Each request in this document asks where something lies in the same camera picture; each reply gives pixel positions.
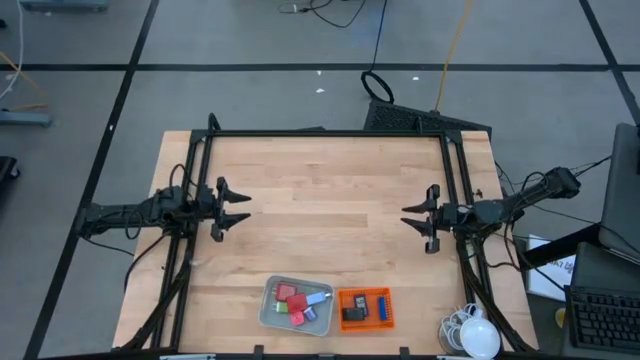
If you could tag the white paper sheet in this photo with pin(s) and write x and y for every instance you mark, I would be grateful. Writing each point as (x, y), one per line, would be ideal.
(550, 280)

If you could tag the white plastic bin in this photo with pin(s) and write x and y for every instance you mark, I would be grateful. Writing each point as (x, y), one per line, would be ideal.
(272, 322)

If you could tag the red wall charger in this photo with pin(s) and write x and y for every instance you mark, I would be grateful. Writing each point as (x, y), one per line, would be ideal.
(284, 290)
(297, 303)

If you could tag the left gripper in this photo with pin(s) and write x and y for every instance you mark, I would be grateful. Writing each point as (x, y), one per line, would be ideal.
(206, 205)

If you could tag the black aluminium table frame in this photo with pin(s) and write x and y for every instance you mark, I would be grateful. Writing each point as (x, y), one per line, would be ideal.
(325, 133)

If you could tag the yellow round object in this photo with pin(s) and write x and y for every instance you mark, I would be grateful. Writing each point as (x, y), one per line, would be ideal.
(560, 317)

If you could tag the blue LCD timer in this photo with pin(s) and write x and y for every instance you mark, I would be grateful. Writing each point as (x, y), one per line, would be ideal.
(382, 308)

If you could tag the black perforated computer case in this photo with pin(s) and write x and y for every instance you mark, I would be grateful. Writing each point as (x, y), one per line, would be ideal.
(400, 117)

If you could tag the black laptop with keyboard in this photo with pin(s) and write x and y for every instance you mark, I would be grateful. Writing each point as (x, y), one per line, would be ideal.
(605, 315)

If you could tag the black floor object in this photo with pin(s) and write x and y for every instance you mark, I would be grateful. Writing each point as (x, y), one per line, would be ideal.
(6, 172)

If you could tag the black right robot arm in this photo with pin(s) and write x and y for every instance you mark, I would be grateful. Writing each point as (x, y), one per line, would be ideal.
(520, 200)

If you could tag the pink wall charger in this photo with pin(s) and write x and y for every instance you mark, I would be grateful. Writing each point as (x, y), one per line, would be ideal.
(297, 319)

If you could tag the green wall charger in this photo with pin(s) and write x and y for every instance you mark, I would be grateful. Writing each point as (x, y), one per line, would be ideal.
(281, 307)

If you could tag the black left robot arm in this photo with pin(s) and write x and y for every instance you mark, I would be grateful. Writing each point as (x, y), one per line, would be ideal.
(115, 215)

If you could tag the grey floor base bar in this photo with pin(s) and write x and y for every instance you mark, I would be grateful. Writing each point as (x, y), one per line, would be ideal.
(25, 118)
(65, 5)

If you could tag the purple wall charger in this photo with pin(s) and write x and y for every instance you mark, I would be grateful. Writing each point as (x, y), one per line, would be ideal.
(310, 314)

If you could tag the orange slotted plastic basket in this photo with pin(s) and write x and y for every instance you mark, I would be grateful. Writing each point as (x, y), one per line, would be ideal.
(372, 326)

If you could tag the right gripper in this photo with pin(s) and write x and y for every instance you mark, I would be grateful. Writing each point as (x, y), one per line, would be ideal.
(455, 217)

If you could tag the black rectangular block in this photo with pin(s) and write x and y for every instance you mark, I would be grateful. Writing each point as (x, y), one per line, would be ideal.
(352, 314)

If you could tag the black desk bar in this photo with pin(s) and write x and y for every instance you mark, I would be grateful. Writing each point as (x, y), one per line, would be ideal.
(555, 248)

